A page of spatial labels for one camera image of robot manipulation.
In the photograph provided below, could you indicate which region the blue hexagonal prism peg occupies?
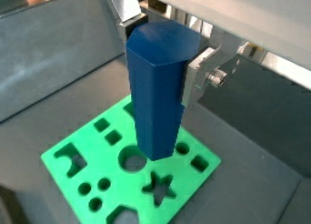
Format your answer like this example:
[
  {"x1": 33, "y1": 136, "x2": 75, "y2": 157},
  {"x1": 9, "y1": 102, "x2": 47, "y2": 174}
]
[{"x1": 125, "y1": 20, "x2": 200, "y2": 160}]

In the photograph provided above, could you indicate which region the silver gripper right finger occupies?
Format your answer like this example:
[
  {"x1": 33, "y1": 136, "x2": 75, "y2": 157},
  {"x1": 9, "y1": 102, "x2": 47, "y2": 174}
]
[{"x1": 181, "y1": 32, "x2": 243, "y2": 107}]

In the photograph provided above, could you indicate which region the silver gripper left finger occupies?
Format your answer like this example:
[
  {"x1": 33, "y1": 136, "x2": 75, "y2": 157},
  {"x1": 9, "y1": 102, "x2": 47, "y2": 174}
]
[{"x1": 108, "y1": 0, "x2": 148, "y2": 43}]

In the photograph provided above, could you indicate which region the green shape sorting board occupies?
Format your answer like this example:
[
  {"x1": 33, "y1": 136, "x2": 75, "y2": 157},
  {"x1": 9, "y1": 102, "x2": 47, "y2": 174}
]
[{"x1": 41, "y1": 97, "x2": 221, "y2": 224}]

